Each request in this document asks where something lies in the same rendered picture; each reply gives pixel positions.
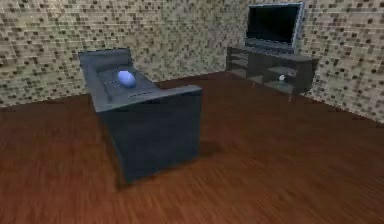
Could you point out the dark grey armchair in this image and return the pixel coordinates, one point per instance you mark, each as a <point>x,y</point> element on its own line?
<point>150,133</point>

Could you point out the blue oval cushion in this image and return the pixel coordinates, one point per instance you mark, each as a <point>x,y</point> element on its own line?
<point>126,78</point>

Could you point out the small white round object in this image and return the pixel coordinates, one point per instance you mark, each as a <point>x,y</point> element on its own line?
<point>282,77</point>

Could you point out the dark grey television stand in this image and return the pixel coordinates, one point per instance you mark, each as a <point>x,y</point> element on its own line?
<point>301,71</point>

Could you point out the black television set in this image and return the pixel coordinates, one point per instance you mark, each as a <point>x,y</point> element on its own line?
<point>271,25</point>

